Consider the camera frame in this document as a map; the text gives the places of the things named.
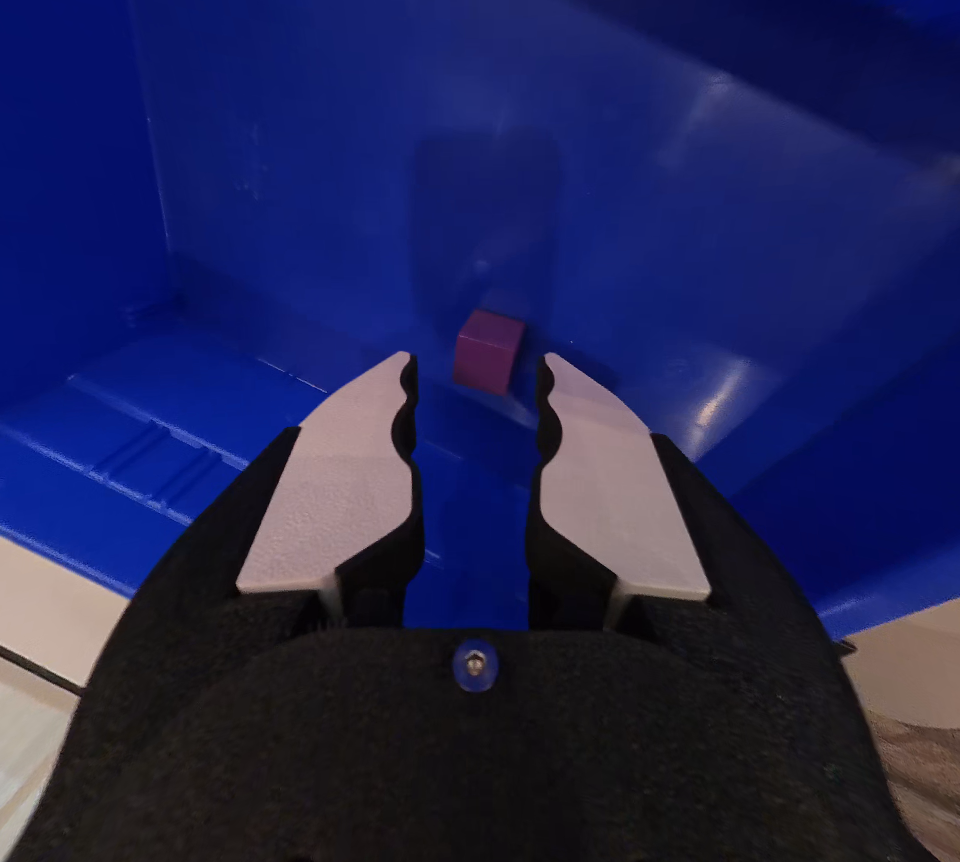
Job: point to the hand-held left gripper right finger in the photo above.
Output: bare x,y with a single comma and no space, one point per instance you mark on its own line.
622,502

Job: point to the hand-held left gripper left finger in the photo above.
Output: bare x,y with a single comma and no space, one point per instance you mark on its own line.
330,502

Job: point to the purple wooden cube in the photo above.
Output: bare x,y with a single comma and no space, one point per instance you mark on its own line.
484,360

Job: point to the blue plastic bin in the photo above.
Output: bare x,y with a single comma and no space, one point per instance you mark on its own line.
300,127

